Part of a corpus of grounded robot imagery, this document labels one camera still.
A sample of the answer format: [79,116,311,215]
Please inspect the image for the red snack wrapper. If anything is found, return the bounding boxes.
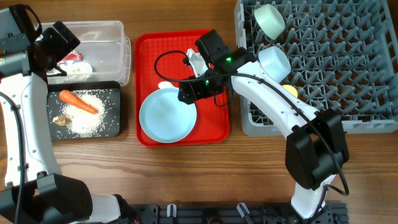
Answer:
[57,50,83,65]

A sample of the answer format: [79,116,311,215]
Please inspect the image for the white plastic spoon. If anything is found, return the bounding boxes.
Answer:
[158,81,178,90]

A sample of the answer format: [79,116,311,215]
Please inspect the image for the white tissue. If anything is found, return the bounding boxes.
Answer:
[58,60,93,75]

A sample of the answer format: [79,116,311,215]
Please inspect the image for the light blue plate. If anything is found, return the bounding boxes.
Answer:
[139,88,197,144]

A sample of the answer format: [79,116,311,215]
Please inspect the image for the orange carrot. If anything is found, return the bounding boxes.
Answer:
[59,90,98,114]

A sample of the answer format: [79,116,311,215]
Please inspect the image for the walnut shell scraps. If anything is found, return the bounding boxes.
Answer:
[52,116,72,126]

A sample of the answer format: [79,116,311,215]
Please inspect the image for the white rice leftovers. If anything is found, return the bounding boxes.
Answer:
[47,88,121,140]

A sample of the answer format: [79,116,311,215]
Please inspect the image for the light blue bowl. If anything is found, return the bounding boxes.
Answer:
[258,46,291,83]

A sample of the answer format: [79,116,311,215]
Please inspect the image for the yellow plastic cup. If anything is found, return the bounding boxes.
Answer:
[282,85,299,98]

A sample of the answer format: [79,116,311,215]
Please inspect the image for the green bowl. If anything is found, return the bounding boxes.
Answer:
[254,4,285,40]

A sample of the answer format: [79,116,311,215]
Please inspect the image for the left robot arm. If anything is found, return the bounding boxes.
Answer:
[1,4,129,223]

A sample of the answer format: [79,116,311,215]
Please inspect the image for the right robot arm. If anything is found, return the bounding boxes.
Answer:
[178,30,349,222]

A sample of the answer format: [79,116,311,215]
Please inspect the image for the grey dishwasher rack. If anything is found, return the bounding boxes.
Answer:
[234,0,397,134]

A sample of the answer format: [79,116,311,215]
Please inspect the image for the red serving tray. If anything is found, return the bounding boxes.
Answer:
[134,30,230,147]

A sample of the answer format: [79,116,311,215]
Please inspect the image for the clear plastic storage bin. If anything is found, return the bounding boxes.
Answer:
[48,21,131,86]

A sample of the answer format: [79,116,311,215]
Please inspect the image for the black plastic tray bin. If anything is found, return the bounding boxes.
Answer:
[47,81,121,141]

